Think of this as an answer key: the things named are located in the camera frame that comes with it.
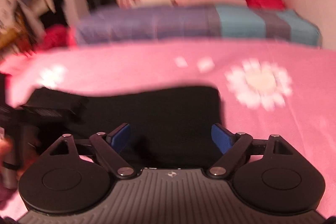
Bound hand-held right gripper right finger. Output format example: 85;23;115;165
207;123;295;180

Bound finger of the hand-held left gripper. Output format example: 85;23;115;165
20;105;82;121

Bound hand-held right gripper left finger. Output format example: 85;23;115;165
49;123;137;180

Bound red cloth pile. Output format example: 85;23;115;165
39;25;77;51

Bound pink floral bed sheet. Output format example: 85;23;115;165
0;39;336;224

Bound hanging clothes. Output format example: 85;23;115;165
0;0;66;56

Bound blue plaid folded quilt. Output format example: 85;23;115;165
75;5;322;47

